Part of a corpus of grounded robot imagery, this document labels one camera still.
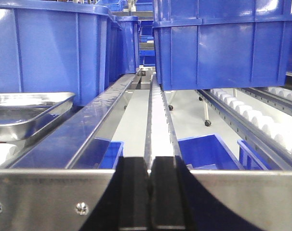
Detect white roller track far right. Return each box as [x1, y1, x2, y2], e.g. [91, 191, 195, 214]
[238, 88, 292, 115]

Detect white roller track centre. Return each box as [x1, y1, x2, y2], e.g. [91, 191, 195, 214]
[144, 73, 181, 165]

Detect large blue bin left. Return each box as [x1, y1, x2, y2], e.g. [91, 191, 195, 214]
[0, 0, 113, 106]

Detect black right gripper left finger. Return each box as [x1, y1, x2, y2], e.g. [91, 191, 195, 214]
[78, 157, 152, 231]

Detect large blue bin right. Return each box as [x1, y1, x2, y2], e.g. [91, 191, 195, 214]
[153, 0, 292, 90]

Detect lower blue bin right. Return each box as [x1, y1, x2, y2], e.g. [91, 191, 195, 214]
[237, 140, 272, 170]

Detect lower blue bin centre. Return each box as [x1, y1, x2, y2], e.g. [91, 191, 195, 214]
[178, 134, 244, 170]

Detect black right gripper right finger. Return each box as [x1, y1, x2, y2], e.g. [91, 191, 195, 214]
[150, 156, 269, 231]

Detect large blue bin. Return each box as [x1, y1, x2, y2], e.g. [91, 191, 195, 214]
[153, 0, 292, 90]
[0, 0, 113, 106]

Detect white roller track left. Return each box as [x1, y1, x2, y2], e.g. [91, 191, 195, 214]
[0, 143, 18, 165]

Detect stainless steel front shelf rail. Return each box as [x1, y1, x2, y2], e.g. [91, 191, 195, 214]
[0, 169, 292, 231]

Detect blue bin behind left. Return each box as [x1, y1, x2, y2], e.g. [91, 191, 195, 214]
[116, 16, 139, 75]

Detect steel divider rail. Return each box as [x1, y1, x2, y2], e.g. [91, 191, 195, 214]
[11, 74, 140, 169]

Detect white roller track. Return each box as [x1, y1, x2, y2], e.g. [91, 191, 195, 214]
[197, 89, 292, 170]
[0, 143, 18, 165]
[238, 88, 292, 115]
[144, 73, 181, 165]

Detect silver metal tray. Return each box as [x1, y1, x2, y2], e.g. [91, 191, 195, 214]
[0, 92, 75, 142]

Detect lower blue bin left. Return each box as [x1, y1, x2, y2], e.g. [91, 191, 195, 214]
[75, 138, 124, 169]

